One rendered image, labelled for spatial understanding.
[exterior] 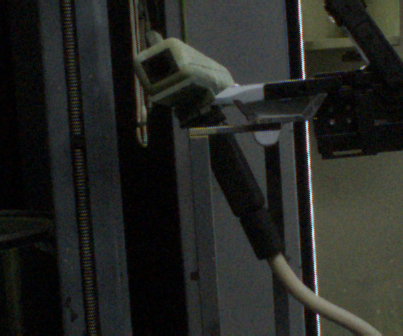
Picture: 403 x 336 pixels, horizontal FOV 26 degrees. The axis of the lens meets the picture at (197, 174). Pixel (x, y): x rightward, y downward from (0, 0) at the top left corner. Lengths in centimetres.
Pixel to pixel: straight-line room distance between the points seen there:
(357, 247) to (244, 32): 172
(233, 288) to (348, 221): 168
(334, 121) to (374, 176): 224
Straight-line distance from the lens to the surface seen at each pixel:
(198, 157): 74
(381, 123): 85
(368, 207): 302
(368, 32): 84
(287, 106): 83
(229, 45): 131
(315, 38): 291
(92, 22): 82
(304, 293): 85
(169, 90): 74
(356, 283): 290
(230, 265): 133
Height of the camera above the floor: 112
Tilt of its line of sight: 5 degrees down
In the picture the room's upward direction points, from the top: 4 degrees counter-clockwise
